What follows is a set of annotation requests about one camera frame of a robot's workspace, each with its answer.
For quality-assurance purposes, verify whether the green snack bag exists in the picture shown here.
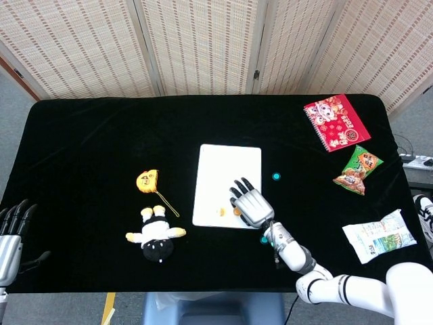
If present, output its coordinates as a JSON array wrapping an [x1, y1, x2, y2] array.
[[332, 144, 384, 196]]

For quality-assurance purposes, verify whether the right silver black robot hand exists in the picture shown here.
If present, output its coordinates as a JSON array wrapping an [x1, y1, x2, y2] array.
[[229, 177, 275, 230]]

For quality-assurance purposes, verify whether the grey low platform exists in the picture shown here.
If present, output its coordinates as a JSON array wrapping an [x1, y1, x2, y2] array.
[[404, 165, 433, 190]]

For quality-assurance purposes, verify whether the white black sneaker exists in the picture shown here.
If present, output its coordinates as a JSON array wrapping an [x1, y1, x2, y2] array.
[[412, 194, 433, 243]]

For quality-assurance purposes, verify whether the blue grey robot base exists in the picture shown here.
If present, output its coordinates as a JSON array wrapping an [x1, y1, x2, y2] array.
[[141, 291, 286, 325]]

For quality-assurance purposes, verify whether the black floor cable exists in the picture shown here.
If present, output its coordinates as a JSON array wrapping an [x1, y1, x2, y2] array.
[[394, 133, 415, 156]]

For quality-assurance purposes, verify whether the yellow floor strip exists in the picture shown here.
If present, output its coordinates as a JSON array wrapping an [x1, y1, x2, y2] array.
[[101, 292, 116, 325]]

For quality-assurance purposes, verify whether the white power strip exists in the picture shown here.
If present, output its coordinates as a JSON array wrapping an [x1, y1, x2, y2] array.
[[398, 154, 433, 170]]

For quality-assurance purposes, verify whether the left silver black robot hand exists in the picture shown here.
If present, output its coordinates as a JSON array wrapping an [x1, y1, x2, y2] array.
[[0, 198, 51, 288]]

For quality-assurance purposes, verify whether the plush doll with black head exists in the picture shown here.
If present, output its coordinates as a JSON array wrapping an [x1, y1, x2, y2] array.
[[125, 204, 187, 265]]

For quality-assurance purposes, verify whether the white snack bag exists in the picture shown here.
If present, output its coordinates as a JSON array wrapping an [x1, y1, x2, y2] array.
[[342, 209, 417, 265]]

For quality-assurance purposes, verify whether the red spiral notebook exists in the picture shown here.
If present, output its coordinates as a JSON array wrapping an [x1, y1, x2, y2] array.
[[303, 93, 372, 154]]

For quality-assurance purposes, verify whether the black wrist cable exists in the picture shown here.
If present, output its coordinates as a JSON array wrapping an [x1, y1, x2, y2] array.
[[270, 221, 283, 270]]

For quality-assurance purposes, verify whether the black velvet tablecloth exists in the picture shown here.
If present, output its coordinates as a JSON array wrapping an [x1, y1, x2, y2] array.
[[0, 93, 433, 294]]

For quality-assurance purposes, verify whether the white magnetic board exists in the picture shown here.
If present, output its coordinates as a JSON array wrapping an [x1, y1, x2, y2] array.
[[191, 144, 263, 228]]

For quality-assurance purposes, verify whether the woven folding screen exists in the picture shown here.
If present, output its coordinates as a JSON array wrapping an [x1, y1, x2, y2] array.
[[0, 0, 433, 118]]

